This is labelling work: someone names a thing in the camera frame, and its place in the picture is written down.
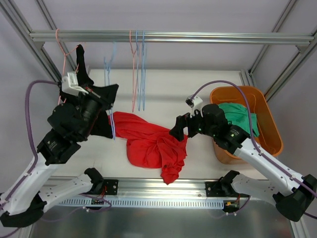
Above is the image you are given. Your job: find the green tank top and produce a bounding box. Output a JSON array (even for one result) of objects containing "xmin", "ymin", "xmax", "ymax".
[{"xmin": 218, "ymin": 103, "xmax": 251, "ymax": 134}]

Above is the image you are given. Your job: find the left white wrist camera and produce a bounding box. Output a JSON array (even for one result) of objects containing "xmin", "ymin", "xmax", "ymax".
[{"xmin": 61, "ymin": 71, "xmax": 88, "ymax": 97}]

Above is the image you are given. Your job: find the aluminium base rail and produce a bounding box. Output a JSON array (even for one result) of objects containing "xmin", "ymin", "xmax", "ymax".
[{"xmin": 88, "ymin": 178, "xmax": 238, "ymax": 199}]

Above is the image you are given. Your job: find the red tank top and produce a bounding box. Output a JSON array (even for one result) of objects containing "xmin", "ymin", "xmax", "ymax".
[{"xmin": 113, "ymin": 112, "xmax": 188, "ymax": 185}]

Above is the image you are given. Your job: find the light blue wire hanger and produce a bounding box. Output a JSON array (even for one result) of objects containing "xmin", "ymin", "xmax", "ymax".
[{"xmin": 141, "ymin": 30, "xmax": 147, "ymax": 111}]

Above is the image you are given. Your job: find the black tank top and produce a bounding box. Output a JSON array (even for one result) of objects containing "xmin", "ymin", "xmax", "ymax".
[{"xmin": 65, "ymin": 44, "xmax": 114, "ymax": 139}]

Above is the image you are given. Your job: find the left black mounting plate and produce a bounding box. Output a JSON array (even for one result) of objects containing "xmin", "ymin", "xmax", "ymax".
[{"xmin": 100, "ymin": 179, "xmax": 119, "ymax": 196}]

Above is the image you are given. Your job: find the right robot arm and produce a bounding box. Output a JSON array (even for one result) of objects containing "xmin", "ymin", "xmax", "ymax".
[{"xmin": 169, "ymin": 104, "xmax": 317, "ymax": 222}]

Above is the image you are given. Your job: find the pink wire hanger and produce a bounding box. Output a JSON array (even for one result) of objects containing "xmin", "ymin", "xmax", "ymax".
[
  {"xmin": 129, "ymin": 30, "xmax": 138, "ymax": 112},
  {"xmin": 55, "ymin": 28, "xmax": 80, "ymax": 106}
]

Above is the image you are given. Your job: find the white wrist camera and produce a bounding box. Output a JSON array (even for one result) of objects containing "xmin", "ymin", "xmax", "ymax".
[
  {"xmin": 61, "ymin": 71, "xmax": 88, "ymax": 97},
  {"xmin": 185, "ymin": 96, "xmax": 203, "ymax": 118}
]

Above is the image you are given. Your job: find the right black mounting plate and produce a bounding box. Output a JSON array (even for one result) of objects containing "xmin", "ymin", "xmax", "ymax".
[{"xmin": 205, "ymin": 181, "xmax": 225, "ymax": 197}]

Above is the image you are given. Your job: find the orange plastic basket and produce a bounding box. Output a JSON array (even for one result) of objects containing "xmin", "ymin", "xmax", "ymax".
[{"xmin": 210, "ymin": 86, "xmax": 283, "ymax": 157}]

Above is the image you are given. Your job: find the slotted white cable duct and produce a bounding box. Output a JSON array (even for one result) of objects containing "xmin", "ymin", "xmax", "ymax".
[{"xmin": 59, "ymin": 196, "xmax": 224, "ymax": 210}]

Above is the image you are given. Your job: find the aluminium hanging rail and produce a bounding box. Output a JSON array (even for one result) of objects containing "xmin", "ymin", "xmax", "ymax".
[{"xmin": 29, "ymin": 30, "xmax": 315, "ymax": 46}]

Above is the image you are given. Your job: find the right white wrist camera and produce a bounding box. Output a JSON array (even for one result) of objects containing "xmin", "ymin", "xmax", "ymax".
[{"xmin": 185, "ymin": 96, "xmax": 203, "ymax": 118}]

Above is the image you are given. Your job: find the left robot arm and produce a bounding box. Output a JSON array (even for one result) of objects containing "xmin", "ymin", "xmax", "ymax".
[{"xmin": 0, "ymin": 84, "xmax": 119, "ymax": 228}]

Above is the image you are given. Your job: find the black mounting plate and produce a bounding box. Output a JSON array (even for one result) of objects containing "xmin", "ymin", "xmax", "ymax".
[
  {"xmin": 205, "ymin": 181, "xmax": 225, "ymax": 197},
  {"xmin": 100, "ymin": 179, "xmax": 119, "ymax": 196}
]

